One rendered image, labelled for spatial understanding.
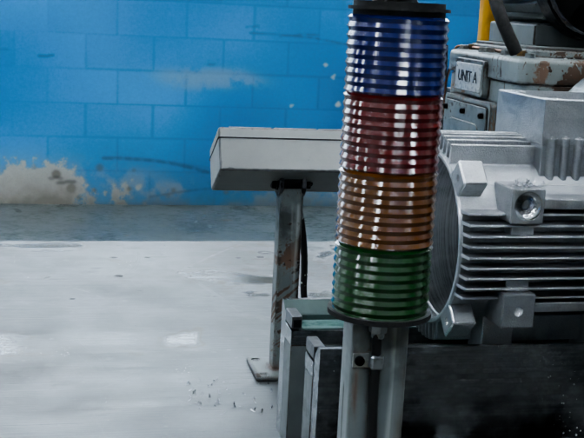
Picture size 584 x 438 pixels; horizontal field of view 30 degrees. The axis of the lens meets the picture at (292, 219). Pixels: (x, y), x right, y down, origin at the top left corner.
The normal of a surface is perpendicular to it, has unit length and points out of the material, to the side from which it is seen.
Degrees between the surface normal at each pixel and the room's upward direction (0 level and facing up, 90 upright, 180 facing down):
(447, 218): 92
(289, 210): 90
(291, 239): 90
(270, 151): 62
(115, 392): 0
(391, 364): 90
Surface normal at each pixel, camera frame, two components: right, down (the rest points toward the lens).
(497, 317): -0.97, 0.00
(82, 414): 0.05, -0.98
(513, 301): 0.23, 0.20
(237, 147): 0.21, -0.29
